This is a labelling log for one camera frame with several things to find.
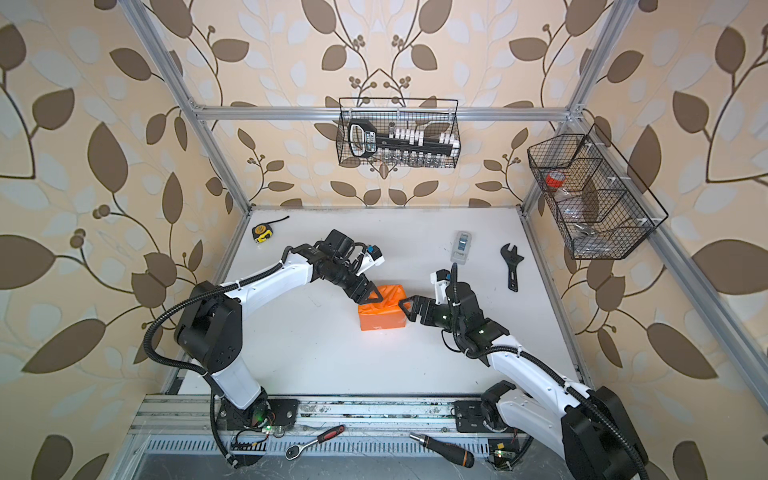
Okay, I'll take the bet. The red handled ratchet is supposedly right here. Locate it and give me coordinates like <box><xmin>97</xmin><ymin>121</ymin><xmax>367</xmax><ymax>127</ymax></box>
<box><xmin>285</xmin><ymin>425</ymin><xmax>346</xmax><ymax>461</ymax></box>

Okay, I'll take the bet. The side wire basket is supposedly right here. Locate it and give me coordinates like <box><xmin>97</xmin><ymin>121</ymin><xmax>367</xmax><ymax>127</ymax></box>
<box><xmin>527</xmin><ymin>125</ymin><xmax>668</xmax><ymax>260</ymax></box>

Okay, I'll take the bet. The back wire basket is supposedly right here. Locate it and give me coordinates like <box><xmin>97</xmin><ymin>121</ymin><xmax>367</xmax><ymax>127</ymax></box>
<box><xmin>336</xmin><ymin>96</ymin><xmax>462</xmax><ymax>169</ymax></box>

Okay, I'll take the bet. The red capped plastic bottle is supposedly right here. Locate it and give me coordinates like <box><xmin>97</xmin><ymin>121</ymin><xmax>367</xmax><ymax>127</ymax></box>
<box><xmin>545</xmin><ymin>170</ymin><xmax>572</xmax><ymax>201</ymax></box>

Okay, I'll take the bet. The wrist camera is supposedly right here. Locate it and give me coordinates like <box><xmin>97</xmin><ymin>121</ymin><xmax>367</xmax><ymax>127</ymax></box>
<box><xmin>320</xmin><ymin>229</ymin><xmax>385</xmax><ymax>274</ymax></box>
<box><xmin>430</xmin><ymin>264</ymin><xmax>459</xmax><ymax>306</ymax></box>

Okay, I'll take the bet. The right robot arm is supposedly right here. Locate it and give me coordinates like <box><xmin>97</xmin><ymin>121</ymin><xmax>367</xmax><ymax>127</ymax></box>
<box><xmin>399</xmin><ymin>282</ymin><xmax>649</xmax><ymax>479</ymax></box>

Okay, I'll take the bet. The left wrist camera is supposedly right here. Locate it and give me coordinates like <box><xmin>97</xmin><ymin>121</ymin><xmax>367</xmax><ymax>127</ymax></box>
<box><xmin>320</xmin><ymin>229</ymin><xmax>385</xmax><ymax>274</ymax></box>

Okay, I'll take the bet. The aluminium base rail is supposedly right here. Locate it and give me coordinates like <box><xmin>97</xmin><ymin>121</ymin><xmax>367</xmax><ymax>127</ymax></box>
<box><xmin>128</xmin><ymin>394</ymin><xmax>481</xmax><ymax>439</ymax></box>

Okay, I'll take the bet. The black orange screwdriver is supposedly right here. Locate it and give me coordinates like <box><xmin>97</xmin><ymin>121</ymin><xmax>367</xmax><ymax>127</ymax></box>
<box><xmin>409</xmin><ymin>433</ymin><xmax>475</xmax><ymax>468</ymax></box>

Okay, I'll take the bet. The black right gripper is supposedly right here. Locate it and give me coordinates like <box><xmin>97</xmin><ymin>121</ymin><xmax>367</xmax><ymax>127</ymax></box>
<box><xmin>400</xmin><ymin>294</ymin><xmax>465</xmax><ymax>336</ymax></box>

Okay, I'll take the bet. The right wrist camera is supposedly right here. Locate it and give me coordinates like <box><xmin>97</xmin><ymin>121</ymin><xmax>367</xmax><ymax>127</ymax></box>
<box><xmin>430</xmin><ymin>264</ymin><xmax>459</xmax><ymax>306</ymax></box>

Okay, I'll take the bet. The yellow tape measure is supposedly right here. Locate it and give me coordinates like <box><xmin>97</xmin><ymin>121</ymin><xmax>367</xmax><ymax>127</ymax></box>
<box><xmin>251</xmin><ymin>215</ymin><xmax>290</xmax><ymax>244</ymax></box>

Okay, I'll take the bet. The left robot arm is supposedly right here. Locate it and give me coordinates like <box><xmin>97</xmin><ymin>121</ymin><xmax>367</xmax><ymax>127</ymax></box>
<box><xmin>142</xmin><ymin>242</ymin><xmax>384</xmax><ymax>412</ymax></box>

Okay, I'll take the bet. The socket set rail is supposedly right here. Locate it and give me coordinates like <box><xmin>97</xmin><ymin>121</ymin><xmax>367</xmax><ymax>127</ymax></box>
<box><xmin>345</xmin><ymin>119</ymin><xmax>461</xmax><ymax>161</ymax></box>

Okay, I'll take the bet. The black adjustable wrench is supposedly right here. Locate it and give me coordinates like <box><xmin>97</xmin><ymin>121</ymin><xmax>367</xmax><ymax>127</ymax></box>
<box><xmin>500</xmin><ymin>243</ymin><xmax>524</xmax><ymax>292</ymax></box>

